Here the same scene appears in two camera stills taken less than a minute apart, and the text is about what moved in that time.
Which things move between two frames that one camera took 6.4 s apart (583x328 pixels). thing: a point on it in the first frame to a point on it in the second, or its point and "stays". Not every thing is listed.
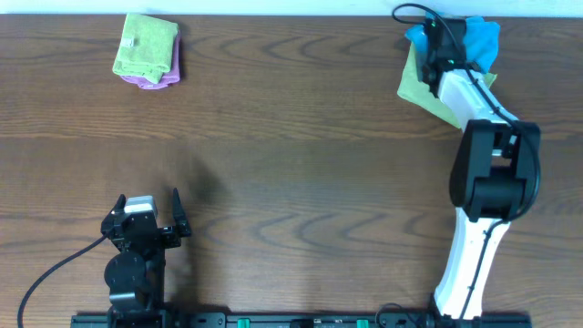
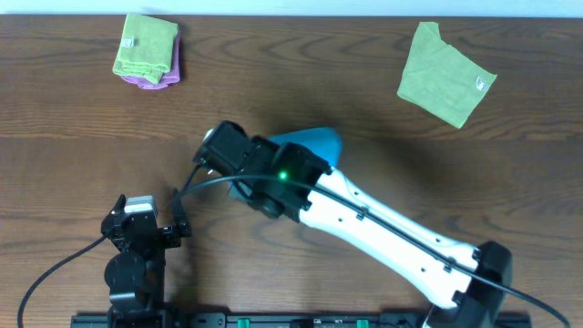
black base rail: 302,320 stays
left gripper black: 173,236 stays
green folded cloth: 145,47 stays
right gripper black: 422,61 to 270,146
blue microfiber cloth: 482,42 to 325,142
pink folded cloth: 168,78 stays
